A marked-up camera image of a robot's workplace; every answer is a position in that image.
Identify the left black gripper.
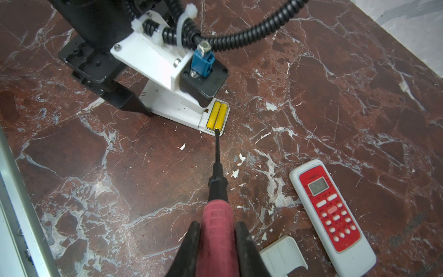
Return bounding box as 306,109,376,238
58,36,151,116

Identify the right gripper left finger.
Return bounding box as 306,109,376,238
166,221,200,277

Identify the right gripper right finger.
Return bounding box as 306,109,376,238
235,222,271,277

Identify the white battery cover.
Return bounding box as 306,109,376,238
260,235,308,277

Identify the red handled screwdriver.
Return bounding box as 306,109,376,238
196,129,239,277

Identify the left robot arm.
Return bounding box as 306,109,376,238
51,1,173,116

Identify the red white remote control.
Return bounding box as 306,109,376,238
289,159,377,277

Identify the yellow battery inner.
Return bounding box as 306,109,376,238
206,102,222,130

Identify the yellow battery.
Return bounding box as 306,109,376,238
214,103,229,132
206,102,222,130

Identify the yellow battery outer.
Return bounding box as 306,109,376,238
214,103,229,132

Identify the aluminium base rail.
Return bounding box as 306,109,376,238
1,131,60,277

